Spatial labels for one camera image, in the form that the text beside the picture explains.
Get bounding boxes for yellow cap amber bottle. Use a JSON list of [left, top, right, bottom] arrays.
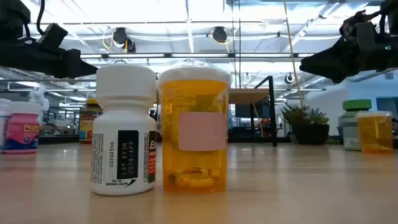
[[78, 98, 104, 144]]

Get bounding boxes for green cap medicine bottle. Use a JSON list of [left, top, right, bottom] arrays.
[[341, 98, 373, 152]]

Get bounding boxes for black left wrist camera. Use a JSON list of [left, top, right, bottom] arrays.
[[36, 22, 69, 52]]

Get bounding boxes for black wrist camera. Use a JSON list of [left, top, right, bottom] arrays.
[[340, 10, 382, 52], [36, 22, 69, 52]]

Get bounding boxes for white cap blue label bottle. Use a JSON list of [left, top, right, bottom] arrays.
[[0, 98, 12, 154]]

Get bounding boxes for wooden shelf black legs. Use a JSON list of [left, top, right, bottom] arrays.
[[228, 75, 279, 147]]

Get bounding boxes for orange pill vial white cap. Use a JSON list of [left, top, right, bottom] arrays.
[[356, 111, 394, 154]]

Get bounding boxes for pink Pepto bottle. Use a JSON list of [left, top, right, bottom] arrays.
[[3, 101, 43, 155]]

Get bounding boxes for black table frame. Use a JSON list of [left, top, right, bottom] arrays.
[[37, 134, 398, 149]]

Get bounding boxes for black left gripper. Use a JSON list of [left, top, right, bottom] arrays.
[[0, 49, 98, 78]]

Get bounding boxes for orange vial pink label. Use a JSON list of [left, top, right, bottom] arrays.
[[157, 60, 233, 194]]

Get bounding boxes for yellow hanging cable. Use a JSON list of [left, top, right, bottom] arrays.
[[282, 0, 305, 110]]

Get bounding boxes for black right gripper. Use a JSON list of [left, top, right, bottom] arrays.
[[300, 43, 398, 84]]

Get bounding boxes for potted succulent plant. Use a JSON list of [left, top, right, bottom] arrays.
[[280, 103, 330, 146]]

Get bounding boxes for white robot figure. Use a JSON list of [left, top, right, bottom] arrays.
[[29, 86, 50, 113]]

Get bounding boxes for small white Excedrin bottle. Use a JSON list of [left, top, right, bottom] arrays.
[[90, 63, 158, 197]]

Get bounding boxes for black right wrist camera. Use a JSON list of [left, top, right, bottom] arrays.
[[340, 10, 382, 52]]

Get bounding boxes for black ceiling cable reel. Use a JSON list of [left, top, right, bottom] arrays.
[[111, 27, 137, 54], [212, 26, 228, 44]]

